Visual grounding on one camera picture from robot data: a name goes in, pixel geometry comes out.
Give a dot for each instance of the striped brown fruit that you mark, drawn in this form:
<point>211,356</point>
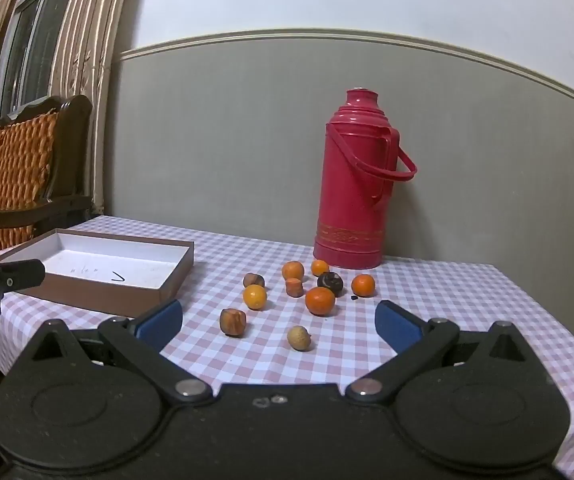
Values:
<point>253,280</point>

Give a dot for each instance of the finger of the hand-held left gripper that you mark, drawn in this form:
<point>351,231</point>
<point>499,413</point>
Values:
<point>22,274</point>

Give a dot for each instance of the beige longan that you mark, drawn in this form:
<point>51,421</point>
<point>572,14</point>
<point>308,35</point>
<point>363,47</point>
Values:
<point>299,337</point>

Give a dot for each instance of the red thermos flask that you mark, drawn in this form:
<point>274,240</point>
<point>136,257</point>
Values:
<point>352,185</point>

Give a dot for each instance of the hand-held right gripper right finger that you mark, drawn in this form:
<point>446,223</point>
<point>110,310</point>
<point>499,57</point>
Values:
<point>392,322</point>

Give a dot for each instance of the pink checkered tablecloth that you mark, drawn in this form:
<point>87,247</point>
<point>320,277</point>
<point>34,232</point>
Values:
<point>267,360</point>

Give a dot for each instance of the small orange-brown fruit piece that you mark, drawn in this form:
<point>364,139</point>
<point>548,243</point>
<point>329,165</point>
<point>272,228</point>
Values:
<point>294,287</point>

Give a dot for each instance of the wooden chair with orange cushion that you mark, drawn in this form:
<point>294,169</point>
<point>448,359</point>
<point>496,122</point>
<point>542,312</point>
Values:
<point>7,170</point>

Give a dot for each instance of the small orange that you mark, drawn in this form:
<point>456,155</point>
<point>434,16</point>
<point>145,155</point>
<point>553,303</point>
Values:
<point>363,285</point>
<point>320,267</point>
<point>292,270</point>

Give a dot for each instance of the window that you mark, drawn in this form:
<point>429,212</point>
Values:
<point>42,35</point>

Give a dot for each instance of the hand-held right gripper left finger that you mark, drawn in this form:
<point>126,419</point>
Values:
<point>159,322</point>

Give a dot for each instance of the dark mangosteen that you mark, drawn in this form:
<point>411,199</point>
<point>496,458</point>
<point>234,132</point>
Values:
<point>330,283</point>

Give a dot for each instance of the yellow-orange citrus fruit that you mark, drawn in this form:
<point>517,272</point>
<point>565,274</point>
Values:
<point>255,296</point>

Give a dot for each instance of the large orange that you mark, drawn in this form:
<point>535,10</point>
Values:
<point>320,301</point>

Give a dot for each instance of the brown cardboard box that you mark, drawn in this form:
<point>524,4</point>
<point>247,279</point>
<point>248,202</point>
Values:
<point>117,265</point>

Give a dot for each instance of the reddish brown fruit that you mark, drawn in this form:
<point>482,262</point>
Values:
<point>232,321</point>

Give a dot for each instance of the striped beige curtain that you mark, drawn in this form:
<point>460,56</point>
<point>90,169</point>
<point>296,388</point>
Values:
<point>92,60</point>

